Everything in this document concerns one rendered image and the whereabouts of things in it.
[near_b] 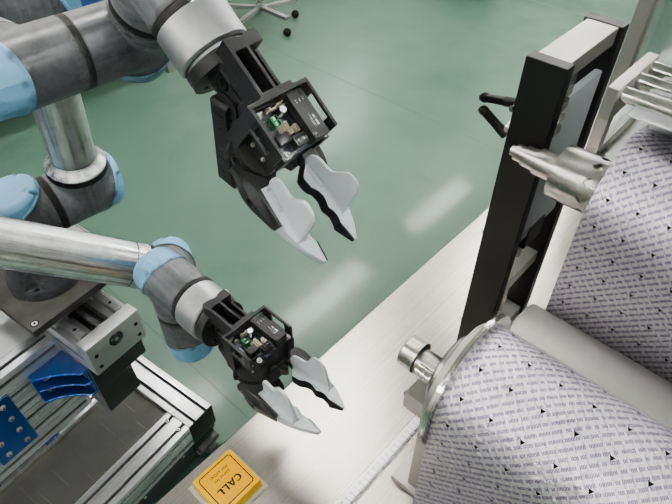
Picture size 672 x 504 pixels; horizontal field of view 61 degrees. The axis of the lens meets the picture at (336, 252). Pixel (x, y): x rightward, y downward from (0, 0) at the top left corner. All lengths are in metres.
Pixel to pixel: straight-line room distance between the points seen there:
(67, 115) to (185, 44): 0.61
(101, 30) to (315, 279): 1.82
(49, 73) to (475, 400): 0.49
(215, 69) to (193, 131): 2.73
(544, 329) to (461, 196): 2.16
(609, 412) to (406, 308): 0.62
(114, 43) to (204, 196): 2.19
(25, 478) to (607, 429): 1.59
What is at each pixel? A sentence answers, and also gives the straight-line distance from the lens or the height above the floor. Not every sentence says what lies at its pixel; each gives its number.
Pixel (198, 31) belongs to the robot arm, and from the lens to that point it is 0.55.
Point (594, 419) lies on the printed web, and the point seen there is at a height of 1.31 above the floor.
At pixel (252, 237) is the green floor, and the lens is 2.55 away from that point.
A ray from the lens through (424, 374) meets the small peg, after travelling 0.60.
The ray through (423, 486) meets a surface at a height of 1.13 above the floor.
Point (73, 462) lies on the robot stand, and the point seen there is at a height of 0.21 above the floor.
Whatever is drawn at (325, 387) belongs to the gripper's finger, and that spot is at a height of 1.10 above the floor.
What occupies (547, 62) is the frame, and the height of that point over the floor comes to 1.44.
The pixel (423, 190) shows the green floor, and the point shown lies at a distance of 2.80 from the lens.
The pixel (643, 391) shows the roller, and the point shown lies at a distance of 0.66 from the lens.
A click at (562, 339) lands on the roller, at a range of 0.66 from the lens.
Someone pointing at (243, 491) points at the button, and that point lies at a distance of 0.88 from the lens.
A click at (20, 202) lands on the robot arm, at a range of 1.22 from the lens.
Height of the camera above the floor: 1.73
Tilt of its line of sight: 45 degrees down
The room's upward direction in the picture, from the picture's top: straight up
